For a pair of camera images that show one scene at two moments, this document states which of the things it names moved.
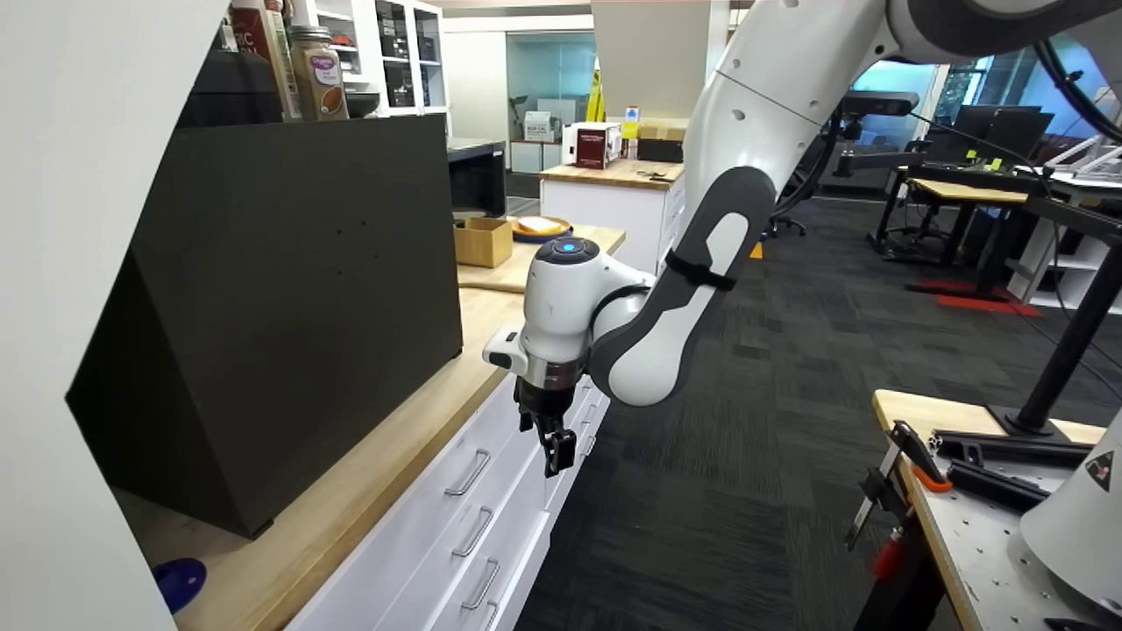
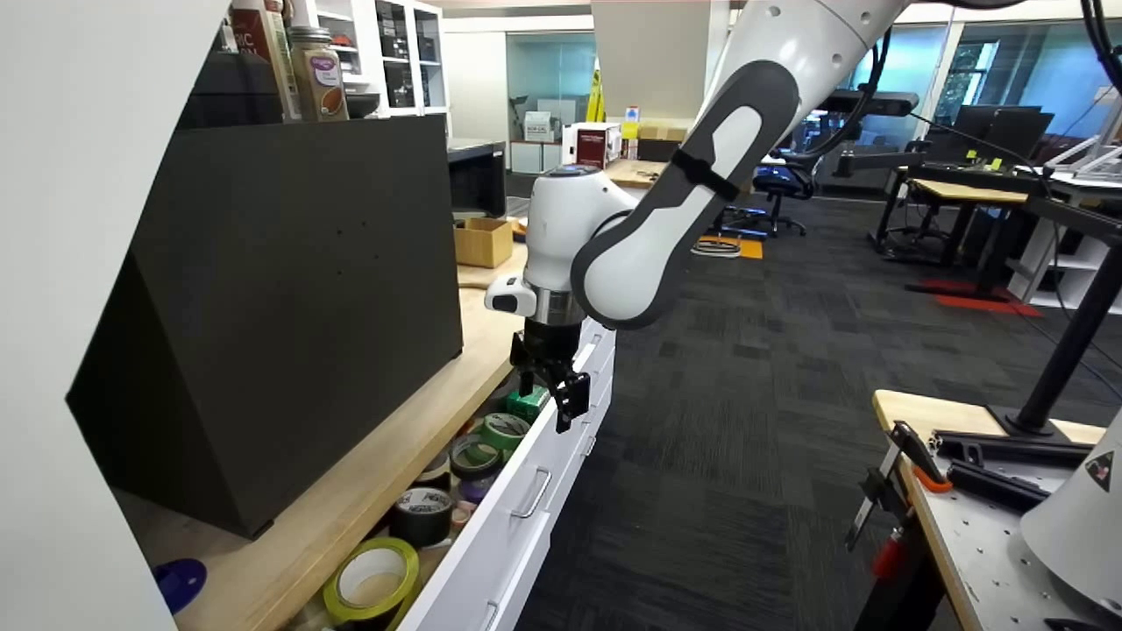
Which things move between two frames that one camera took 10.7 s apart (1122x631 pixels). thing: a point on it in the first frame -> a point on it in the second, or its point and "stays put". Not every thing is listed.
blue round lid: (178, 581) stays put
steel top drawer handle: (465, 479) -> (537, 497)
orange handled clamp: (925, 467) stays put
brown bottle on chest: (316, 75) stays put
